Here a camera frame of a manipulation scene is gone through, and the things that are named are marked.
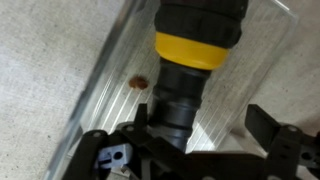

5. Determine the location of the clear plastic vegetable box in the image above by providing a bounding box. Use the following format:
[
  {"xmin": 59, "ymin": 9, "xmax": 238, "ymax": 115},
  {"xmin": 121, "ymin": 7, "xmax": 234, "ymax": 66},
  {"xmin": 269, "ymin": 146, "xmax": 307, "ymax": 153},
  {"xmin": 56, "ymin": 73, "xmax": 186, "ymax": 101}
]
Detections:
[{"xmin": 43, "ymin": 0, "xmax": 299, "ymax": 180}]

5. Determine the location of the black torch with yellow band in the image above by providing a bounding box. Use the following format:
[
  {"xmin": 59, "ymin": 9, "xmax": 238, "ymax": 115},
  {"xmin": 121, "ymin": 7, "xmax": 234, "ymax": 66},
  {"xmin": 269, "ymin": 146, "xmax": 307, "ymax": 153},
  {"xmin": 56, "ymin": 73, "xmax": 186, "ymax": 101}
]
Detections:
[{"xmin": 146, "ymin": 0, "xmax": 250, "ymax": 153}]

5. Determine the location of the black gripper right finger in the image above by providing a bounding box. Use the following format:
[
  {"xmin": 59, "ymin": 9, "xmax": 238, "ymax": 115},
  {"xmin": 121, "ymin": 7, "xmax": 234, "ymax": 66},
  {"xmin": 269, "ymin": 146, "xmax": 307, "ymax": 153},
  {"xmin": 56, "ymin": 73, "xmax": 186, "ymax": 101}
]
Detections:
[{"xmin": 245, "ymin": 104, "xmax": 320, "ymax": 180}]

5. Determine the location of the cream fabric sofa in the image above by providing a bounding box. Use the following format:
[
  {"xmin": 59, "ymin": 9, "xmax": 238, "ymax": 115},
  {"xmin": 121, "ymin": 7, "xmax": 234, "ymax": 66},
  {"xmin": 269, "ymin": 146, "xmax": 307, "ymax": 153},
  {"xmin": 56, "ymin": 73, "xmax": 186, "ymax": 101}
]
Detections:
[{"xmin": 0, "ymin": 0, "xmax": 320, "ymax": 180}]

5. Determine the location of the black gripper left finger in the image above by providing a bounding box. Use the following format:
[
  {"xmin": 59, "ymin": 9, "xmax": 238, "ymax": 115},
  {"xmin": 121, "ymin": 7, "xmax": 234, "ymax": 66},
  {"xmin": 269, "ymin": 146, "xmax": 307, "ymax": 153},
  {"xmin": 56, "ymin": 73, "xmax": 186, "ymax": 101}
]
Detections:
[{"xmin": 60, "ymin": 103, "xmax": 158, "ymax": 180}]

